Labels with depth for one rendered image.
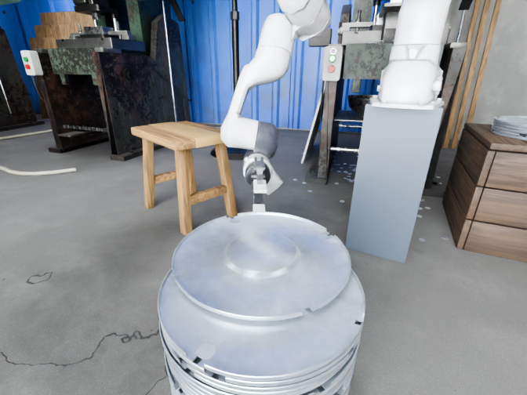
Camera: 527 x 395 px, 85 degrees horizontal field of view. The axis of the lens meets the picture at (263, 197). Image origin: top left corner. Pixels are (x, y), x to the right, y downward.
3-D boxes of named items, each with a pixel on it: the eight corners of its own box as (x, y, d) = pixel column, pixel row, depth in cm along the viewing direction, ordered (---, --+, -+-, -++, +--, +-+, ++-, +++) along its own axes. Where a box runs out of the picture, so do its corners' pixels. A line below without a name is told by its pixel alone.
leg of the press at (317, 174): (326, 185, 147) (350, -34, 111) (304, 183, 150) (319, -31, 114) (337, 145, 228) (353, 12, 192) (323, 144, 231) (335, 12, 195)
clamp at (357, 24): (372, 33, 141) (376, 8, 137) (337, 34, 145) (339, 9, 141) (372, 34, 146) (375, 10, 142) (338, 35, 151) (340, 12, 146)
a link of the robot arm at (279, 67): (288, 62, 96) (273, 154, 100) (232, 51, 94) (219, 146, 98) (294, 50, 85) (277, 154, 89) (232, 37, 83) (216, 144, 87)
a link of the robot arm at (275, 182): (243, 153, 90) (242, 157, 85) (283, 154, 91) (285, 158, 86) (243, 190, 95) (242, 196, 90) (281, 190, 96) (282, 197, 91)
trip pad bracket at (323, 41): (327, 74, 133) (332, 24, 125) (307, 74, 135) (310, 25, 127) (328, 74, 138) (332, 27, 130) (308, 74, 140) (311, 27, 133)
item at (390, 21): (414, 39, 115) (422, -1, 110) (377, 40, 119) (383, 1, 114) (405, 45, 137) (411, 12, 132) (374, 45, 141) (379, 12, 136)
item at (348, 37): (447, 44, 125) (451, 27, 122) (340, 45, 136) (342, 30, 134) (431, 48, 151) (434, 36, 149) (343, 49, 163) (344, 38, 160)
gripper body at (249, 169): (245, 185, 89) (244, 197, 80) (245, 158, 85) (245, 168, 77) (269, 185, 89) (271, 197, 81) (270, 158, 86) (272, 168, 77)
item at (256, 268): (391, 280, 43) (393, 277, 42) (198, 357, 31) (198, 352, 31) (291, 205, 66) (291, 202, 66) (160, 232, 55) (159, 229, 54)
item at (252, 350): (380, 264, 48) (381, 260, 47) (325, 443, 25) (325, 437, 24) (236, 222, 61) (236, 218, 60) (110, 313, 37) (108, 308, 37)
